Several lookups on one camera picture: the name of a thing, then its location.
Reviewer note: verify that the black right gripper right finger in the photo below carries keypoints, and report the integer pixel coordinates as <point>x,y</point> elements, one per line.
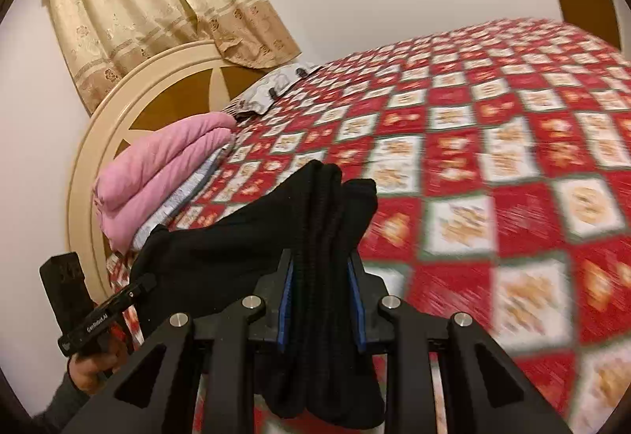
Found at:
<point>373,333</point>

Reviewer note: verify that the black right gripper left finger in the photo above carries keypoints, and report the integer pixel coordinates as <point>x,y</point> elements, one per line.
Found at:
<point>274,290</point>

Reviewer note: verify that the black pants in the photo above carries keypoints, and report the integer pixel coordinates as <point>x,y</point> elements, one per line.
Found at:
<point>320,218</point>

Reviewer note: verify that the grey left sleeve forearm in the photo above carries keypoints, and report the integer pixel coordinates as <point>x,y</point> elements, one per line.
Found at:
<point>67,401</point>

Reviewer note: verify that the person left hand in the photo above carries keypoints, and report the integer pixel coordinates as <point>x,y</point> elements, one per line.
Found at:
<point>86,371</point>

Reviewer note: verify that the grey folded sheet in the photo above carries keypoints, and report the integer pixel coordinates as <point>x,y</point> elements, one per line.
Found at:
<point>177,200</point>

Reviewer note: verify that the pink folded blanket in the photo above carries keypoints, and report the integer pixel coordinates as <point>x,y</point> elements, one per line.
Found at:
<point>132,187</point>

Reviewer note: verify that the white patterned pillow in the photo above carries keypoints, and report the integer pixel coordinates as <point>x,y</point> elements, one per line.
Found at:
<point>259,98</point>

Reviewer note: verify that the red christmas patchwork bedspread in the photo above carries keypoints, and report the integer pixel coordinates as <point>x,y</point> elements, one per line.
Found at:
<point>501,154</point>

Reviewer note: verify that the cream round wooden headboard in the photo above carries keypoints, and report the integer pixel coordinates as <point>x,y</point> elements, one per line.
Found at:
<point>186,80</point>

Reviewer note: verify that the beige patterned curtain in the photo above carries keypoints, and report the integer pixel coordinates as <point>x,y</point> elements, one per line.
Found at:
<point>103,40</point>

